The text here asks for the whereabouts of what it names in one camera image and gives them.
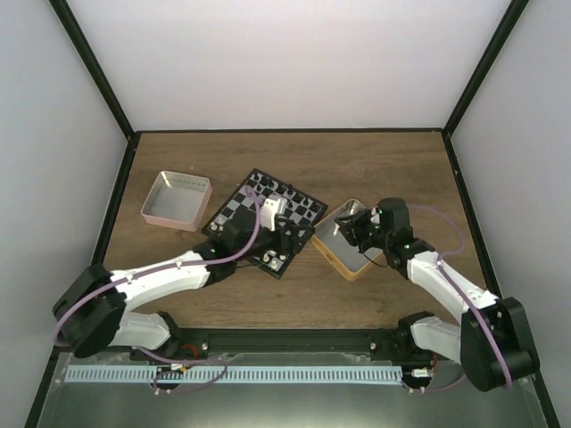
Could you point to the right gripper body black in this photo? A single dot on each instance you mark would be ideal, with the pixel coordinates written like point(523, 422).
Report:
point(361, 233)

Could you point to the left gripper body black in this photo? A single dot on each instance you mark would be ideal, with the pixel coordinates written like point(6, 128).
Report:
point(282, 246)

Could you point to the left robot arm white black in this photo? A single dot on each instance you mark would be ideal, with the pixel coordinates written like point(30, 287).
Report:
point(99, 309)

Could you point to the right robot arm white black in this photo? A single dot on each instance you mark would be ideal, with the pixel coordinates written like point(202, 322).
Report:
point(491, 339)

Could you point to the black white chess board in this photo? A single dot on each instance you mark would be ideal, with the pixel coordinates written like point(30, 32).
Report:
point(301, 208)

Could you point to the yellow metal tin box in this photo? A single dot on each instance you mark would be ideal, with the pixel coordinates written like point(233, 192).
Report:
point(345, 259)

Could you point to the pink metal tin tray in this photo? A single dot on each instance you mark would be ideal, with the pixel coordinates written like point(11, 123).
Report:
point(177, 200)

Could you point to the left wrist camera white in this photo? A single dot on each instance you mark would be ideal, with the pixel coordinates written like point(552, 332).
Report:
point(272, 206)

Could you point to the black mounting rail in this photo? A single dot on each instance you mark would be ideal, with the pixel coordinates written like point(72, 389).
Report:
point(378, 344)

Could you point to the light blue slotted cable duct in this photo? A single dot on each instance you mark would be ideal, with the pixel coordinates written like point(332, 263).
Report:
point(237, 374)

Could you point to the black enclosure frame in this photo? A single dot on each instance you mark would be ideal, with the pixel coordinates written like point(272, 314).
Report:
point(498, 40)

